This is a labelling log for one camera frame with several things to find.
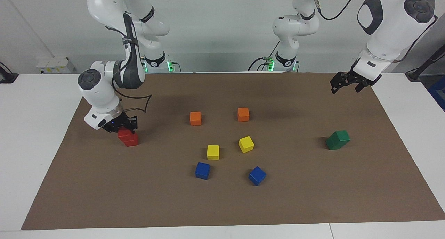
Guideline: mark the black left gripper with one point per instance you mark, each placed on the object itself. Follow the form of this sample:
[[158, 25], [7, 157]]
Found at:
[[358, 77]]

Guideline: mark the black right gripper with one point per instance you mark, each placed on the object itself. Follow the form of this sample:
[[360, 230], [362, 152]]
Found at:
[[120, 122]]

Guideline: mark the red wooden block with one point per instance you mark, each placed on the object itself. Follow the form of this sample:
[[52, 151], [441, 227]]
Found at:
[[132, 142], [124, 134]]

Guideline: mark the green wooden block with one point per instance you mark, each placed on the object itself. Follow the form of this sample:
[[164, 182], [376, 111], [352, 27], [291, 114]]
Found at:
[[342, 136], [333, 146]]

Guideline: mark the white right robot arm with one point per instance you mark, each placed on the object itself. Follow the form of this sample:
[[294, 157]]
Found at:
[[100, 96]]

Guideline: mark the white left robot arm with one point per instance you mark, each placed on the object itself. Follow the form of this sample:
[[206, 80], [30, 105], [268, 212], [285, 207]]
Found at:
[[389, 23]]

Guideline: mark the orange wooden block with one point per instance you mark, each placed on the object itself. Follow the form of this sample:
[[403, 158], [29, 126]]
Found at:
[[195, 117], [243, 114]]

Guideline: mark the black slanted stand pole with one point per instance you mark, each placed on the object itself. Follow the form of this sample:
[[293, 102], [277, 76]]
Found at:
[[422, 67]]

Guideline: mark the green lit base connector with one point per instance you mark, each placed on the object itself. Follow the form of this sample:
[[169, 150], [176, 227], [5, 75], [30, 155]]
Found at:
[[268, 63], [170, 66]]

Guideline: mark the blue wooden block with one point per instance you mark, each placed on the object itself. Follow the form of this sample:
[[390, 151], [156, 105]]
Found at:
[[257, 175], [202, 170]]

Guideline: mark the blue plastic crate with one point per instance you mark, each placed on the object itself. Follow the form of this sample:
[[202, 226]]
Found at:
[[438, 93]]

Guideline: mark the white box with yellow labels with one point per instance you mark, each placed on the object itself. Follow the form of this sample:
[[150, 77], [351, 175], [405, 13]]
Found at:
[[55, 65]]

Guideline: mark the yellow wooden block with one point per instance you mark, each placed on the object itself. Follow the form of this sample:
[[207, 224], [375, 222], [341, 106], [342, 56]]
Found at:
[[246, 143], [213, 152]]

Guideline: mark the black stand foot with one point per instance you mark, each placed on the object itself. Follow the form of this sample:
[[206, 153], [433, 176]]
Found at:
[[7, 77]]

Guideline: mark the brown paper mat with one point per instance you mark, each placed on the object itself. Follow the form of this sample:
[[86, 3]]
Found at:
[[222, 204]]

